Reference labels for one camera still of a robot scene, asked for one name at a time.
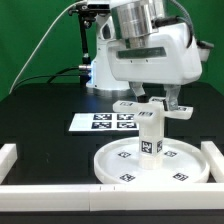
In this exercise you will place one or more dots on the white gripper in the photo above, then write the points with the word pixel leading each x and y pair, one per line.
pixel 166 59

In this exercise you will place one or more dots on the white table base part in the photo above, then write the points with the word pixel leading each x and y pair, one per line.
pixel 155 104

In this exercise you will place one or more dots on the white round table top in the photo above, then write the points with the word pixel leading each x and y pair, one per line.
pixel 127 161

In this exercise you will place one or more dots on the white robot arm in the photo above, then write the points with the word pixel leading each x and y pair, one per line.
pixel 138 43

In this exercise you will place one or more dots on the white marker sheet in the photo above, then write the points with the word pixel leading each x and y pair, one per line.
pixel 83 122

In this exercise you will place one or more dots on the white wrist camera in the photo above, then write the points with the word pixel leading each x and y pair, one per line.
pixel 204 49

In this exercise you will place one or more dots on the white right fence wall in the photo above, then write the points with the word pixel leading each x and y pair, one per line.
pixel 215 158

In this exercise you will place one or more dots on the white fence wall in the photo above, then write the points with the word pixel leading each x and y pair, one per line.
pixel 215 158
pixel 8 156
pixel 109 197

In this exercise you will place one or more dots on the black camera stand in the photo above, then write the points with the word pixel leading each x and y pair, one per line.
pixel 87 12

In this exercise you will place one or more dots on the white front fence wall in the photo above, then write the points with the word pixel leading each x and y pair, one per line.
pixel 109 197

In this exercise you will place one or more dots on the white left fence wall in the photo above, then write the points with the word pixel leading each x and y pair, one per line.
pixel 8 156

